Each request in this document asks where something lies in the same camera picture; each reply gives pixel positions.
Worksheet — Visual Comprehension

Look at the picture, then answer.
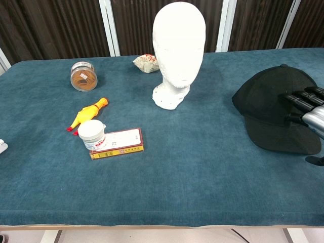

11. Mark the white foam mannequin head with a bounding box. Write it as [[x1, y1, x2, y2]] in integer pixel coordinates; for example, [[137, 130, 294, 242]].
[[151, 0, 207, 111]]

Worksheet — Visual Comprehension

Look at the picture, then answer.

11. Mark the black baseball cap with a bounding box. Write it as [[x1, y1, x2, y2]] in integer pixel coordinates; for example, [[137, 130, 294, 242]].
[[232, 64, 322, 155]]

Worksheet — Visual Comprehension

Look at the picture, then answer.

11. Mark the dark brown curtain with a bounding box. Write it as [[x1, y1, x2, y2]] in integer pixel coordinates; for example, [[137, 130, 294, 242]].
[[0, 0, 324, 65]]

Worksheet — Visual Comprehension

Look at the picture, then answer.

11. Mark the blue velvet tablecloth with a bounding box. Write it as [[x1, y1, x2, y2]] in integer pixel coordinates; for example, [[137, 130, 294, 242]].
[[0, 49, 324, 227]]

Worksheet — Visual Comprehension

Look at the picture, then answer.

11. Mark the metal table leg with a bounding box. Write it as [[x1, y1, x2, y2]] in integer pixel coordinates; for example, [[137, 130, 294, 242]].
[[281, 228, 293, 243], [51, 229, 63, 243]]

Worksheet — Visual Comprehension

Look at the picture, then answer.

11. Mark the clear jar of rubber bands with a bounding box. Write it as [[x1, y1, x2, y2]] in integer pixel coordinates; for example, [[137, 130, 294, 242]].
[[70, 60, 98, 92]]

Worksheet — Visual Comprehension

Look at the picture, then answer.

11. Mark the red yellow flat box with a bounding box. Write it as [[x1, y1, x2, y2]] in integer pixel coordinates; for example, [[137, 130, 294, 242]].
[[89, 127, 145, 160]]

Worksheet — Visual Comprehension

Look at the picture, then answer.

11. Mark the yellow rubber chicken toy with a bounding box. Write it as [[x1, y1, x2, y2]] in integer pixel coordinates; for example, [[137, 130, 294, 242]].
[[66, 97, 110, 136]]

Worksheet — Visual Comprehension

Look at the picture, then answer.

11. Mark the white plastic cream jar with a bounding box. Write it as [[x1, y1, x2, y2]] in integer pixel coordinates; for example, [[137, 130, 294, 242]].
[[77, 119, 107, 150]]

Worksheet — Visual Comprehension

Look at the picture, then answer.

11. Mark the white partition post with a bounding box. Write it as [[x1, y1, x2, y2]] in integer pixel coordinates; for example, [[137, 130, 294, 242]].
[[216, 0, 238, 53], [98, 0, 121, 57], [0, 47, 12, 75], [275, 0, 302, 50]]

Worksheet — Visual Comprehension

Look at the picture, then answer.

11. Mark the right robot hand black silver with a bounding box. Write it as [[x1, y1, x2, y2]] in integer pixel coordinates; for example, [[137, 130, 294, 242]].
[[277, 86, 324, 167]]

